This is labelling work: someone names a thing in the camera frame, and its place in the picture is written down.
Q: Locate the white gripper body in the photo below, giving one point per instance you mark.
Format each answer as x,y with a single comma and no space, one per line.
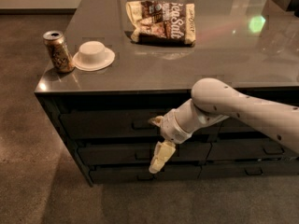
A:
172,125

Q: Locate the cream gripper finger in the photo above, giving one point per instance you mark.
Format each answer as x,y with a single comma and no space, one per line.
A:
162,153
157,121

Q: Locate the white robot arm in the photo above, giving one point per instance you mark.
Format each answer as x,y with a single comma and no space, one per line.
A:
213,101

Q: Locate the grey drawer cabinet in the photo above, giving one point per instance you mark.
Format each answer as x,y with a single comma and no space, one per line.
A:
250,45

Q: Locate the white upturned plastic bowl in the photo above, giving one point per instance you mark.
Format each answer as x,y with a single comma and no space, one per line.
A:
92,56

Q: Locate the sea salt chip bag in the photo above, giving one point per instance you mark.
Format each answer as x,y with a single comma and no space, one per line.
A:
163,21

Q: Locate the gold beverage can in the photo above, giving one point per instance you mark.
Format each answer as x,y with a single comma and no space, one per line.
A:
60,56

